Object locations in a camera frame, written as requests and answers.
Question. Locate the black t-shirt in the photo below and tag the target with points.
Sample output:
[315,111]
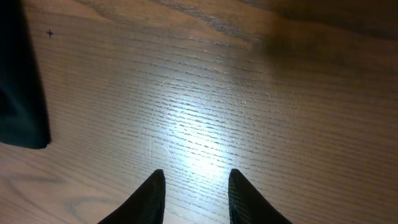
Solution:
[24,118]

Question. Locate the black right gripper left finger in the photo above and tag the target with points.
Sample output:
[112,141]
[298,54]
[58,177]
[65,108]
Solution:
[145,206]

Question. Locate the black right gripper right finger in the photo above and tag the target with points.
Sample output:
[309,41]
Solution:
[247,205]

